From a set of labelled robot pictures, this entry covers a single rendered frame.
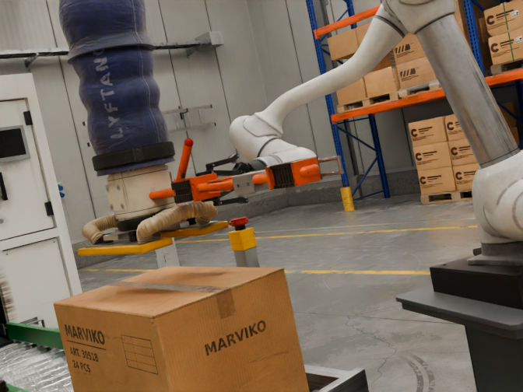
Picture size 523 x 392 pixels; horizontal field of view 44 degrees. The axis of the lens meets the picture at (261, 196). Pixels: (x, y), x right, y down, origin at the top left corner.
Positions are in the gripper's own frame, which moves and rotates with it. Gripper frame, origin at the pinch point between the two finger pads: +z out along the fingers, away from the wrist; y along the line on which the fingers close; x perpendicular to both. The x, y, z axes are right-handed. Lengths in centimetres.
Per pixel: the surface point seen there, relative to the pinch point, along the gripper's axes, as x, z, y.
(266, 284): -5.8, -10.4, 27.7
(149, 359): 2.9, 22.3, 36.6
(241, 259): 47, -47, 30
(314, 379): 4, -30, 62
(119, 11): 15, 3, -49
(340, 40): 522, -718, -154
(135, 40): 14.7, -0.4, -41.0
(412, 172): 522, -845, 79
